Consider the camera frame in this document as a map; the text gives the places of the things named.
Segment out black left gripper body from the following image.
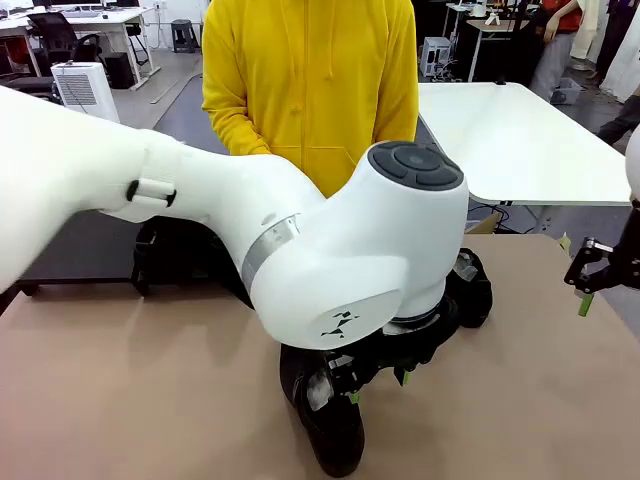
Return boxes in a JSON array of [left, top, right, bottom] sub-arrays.
[[349, 327, 441, 374]]

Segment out person in yellow hoodie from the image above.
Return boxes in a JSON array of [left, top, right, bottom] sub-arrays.
[[201, 0, 420, 199]]

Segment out right forearm yellow sleeve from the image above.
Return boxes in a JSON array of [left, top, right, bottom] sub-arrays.
[[202, 94, 274, 157]]

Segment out white office desk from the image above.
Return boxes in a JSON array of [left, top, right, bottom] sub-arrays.
[[0, 5, 157, 91]]

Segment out black metal shoe stand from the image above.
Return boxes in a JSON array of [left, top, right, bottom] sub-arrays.
[[132, 219, 256, 306], [14, 209, 146, 297]]

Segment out mannequin red top grey pants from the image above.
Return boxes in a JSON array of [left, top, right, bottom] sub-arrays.
[[529, 0, 584, 101]]

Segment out black mesh office chair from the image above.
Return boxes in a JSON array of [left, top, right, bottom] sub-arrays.
[[27, 12, 104, 69]]

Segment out black hanging garment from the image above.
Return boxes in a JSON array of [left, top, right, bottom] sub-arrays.
[[504, 0, 549, 86]]

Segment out grey plastic bin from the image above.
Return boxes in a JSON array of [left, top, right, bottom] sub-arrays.
[[549, 77, 584, 105]]

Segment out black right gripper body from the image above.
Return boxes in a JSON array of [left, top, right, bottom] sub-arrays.
[[597, 199, 640, 291]]

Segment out bystander's dark trouser leg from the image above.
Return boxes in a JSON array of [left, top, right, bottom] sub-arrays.
[[597, 92, 640, 146]]

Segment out white computer case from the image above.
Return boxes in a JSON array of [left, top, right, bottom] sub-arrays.
[[422, 35, 454, 79]]

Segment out white table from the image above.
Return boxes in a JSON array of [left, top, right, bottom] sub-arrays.
[[417, 82, 634, 207]]

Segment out cardboard box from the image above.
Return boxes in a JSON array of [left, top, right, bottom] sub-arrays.
[[464, 213, 502, 235]]

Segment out black computer tower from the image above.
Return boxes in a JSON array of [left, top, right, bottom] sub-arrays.
[[104, 51, 135, 90]]

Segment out left forearm yellow sleeve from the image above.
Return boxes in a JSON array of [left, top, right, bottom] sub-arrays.
[[384, 74, 420, 144]]

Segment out white air purifier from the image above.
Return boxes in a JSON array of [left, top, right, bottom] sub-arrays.
[[51, 62, 122, 124]]

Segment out grey stool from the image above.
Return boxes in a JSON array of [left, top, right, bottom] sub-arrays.
[[171, 18, 196, 54]]

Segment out wooden top desk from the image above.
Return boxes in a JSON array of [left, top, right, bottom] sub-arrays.
[[464, 17, 531, 84]]

